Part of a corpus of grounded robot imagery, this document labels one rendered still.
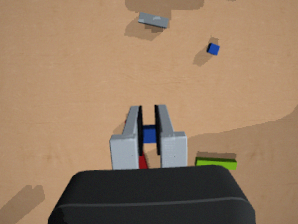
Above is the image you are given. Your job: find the red rod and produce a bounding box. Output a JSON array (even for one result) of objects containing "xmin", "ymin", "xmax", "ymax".
[{"xmin": 139, "ymin": 151, "xmax": 148, "ymax": 169}]

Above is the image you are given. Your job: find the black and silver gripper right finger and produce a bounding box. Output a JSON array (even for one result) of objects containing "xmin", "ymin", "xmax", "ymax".
[{"xmin": 154, "ymin": 104, "xmax": 187, "ymax": 168}]

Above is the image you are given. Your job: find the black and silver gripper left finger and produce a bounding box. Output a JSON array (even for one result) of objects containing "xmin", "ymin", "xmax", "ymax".
[{"xmin": 109, "ymin": 105, "xmax": 143, "ymax": 170}]

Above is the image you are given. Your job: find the grey rod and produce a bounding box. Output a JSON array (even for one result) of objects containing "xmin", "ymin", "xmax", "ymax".
[{"xmin": 138, "ymin": 12, "xmax": 169, "ymax": 29}]

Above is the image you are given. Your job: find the small blue cube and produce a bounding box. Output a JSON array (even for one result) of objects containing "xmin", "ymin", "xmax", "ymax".
[
  {"xmin": 143, "ymin": 124, "xmax": 156, "ymax": 144},
  {"xmin": 206, "ymin": 43, "xmax": 220, "ymax": 55}
]

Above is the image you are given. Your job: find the lime green rod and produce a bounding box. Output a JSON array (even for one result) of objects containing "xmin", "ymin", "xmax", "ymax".
[{"xmin": 195, "ymin": 157, "xmax": 237, "ymax": 170}]

